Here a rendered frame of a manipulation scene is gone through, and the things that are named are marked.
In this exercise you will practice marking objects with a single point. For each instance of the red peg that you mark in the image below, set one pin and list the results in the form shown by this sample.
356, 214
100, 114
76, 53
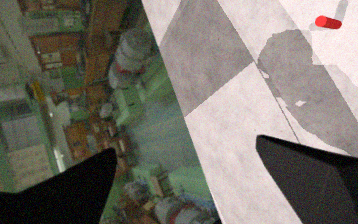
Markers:
326, 22

